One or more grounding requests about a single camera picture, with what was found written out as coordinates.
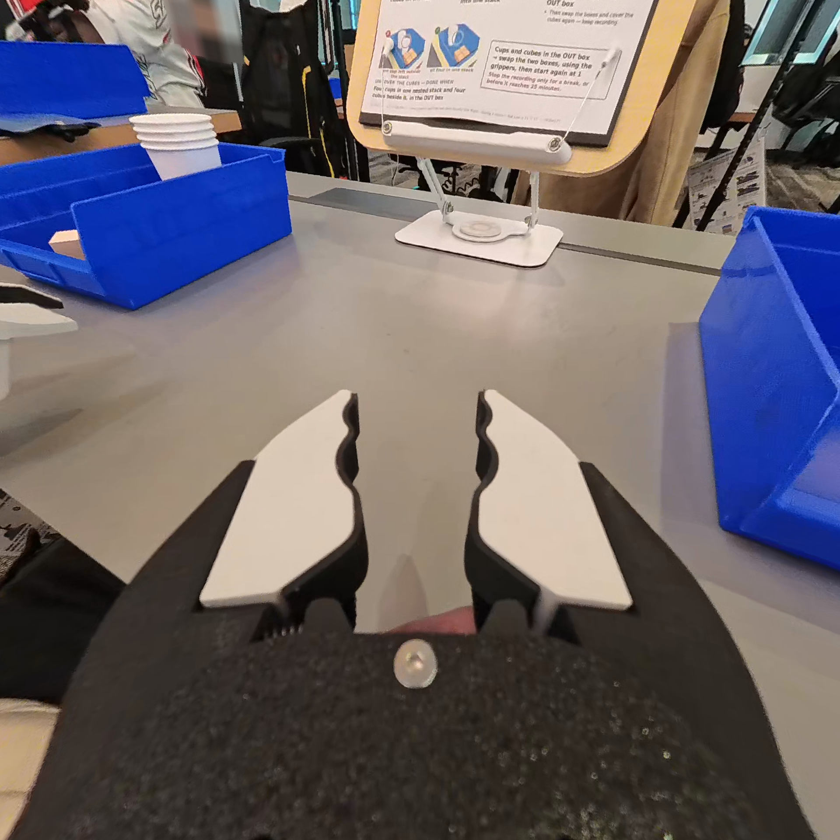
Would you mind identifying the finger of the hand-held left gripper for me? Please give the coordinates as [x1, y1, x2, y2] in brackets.
[0, 282, 78, 398]

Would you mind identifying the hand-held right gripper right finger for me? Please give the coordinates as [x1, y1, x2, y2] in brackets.
[465, 388, 635, 634]

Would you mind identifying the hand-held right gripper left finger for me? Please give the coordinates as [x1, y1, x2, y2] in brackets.
[198, 390, 368, 631]

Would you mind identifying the blue plastic bin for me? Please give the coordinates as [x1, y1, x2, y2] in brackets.
[0, 41, 148, 119]
[699, 205, 840, 572]
[0, 143, 293, 311]

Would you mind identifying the wooden desk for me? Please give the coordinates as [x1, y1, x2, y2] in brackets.
[0, 108, 240, 168]

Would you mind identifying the wooden document stand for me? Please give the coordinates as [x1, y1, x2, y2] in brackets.
[344, 0, 698, 269]

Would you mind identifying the hanging beige coat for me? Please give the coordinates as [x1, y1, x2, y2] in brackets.
[512, 0, 746, 227]

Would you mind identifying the printed poster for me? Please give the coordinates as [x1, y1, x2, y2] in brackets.
[689, 134, 767, 236]

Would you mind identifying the printed instruction sheet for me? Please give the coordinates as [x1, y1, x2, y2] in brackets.
[367, 0, 660, 148]

